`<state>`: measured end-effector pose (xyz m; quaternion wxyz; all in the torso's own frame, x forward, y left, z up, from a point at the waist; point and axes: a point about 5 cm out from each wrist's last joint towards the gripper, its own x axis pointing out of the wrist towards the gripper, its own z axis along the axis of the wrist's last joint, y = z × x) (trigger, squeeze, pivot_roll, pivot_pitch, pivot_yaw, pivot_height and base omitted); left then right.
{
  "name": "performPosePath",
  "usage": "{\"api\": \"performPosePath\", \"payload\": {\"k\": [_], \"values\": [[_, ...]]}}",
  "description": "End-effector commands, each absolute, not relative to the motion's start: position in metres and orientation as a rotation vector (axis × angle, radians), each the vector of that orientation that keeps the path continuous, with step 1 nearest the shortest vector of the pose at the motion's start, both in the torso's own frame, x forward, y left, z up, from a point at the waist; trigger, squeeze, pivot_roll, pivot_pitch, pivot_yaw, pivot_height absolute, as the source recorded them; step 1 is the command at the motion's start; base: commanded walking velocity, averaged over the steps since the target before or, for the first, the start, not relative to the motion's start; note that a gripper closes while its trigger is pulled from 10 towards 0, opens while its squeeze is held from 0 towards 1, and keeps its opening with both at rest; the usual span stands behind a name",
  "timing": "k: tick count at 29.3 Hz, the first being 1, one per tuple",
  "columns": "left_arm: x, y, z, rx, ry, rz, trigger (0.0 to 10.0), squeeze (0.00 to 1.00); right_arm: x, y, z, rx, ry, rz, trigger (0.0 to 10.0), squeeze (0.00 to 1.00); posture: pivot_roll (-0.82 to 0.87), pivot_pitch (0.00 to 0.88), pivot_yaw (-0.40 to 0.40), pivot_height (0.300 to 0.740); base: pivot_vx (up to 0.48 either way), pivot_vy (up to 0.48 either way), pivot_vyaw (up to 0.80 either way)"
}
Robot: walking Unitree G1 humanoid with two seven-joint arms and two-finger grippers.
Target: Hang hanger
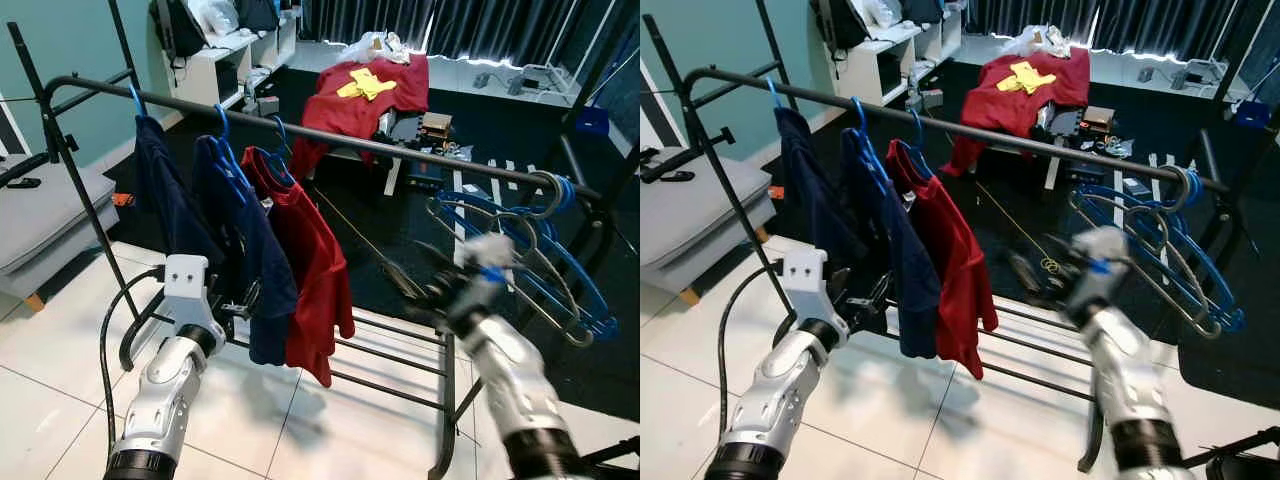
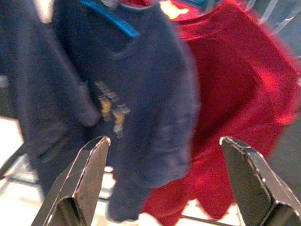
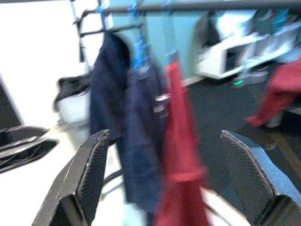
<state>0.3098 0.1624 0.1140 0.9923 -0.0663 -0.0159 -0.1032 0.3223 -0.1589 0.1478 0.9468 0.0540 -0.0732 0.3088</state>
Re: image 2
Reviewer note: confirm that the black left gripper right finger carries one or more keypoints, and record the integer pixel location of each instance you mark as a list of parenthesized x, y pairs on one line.
[(254, 188)]

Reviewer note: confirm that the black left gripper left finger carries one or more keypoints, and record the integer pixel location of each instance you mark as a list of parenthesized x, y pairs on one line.
[(80, 188)]

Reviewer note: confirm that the blue plastic hanger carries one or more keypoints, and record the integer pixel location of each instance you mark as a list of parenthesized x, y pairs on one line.
[(117, 20)]

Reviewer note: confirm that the black clothes rack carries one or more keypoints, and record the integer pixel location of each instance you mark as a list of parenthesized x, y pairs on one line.
[(10, 163)]

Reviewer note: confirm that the large red t-shirt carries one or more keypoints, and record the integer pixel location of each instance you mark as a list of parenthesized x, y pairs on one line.
[(235, 82)]

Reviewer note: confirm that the dark navy garment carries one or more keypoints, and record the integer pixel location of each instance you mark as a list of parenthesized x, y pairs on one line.
[(35, 82)]

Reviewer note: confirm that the navy t-shirt with print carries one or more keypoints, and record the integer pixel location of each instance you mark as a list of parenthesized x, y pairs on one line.
[(150, 82)]

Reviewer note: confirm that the yellow cloth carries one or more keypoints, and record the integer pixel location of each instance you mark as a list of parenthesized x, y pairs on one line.
[(174, 10)]

